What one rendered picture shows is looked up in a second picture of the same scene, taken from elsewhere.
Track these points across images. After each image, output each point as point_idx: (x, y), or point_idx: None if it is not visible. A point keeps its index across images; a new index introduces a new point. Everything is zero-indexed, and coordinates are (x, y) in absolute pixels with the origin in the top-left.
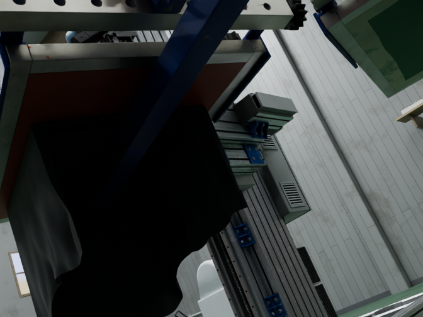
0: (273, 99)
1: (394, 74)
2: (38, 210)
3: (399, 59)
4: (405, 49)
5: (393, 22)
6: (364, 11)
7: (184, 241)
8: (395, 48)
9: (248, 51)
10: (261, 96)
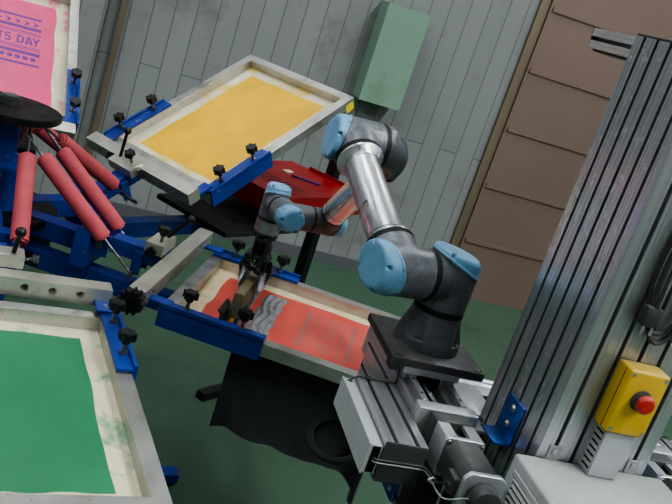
0: (349, 409)
1: (115, 456)
2: None
3: (91, 424)
4: (74, 410)
5: (62, 356)
6: (74, 328)
7: (328, 454)
8: (82, 397)
9: None
10: (341, 389)
